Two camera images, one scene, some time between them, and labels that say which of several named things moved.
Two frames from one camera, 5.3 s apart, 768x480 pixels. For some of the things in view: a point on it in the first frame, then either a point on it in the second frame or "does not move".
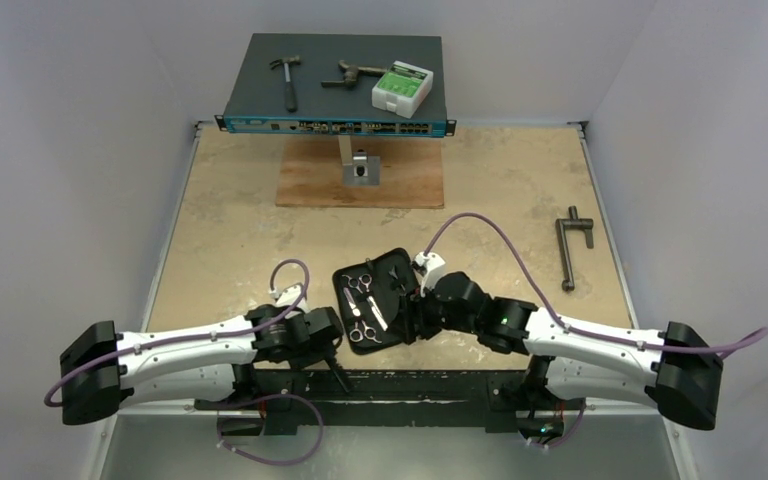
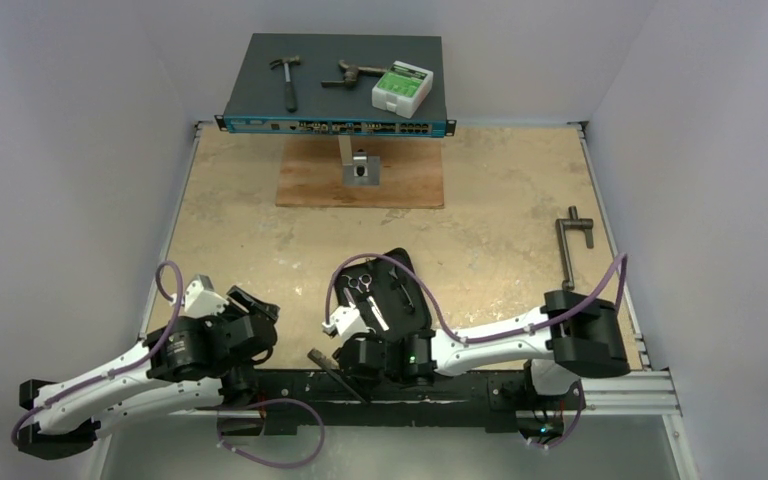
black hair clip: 397,283 does not move
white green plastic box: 402,89 does not move
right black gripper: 413,315 to 349,351
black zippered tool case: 374,296 does not move
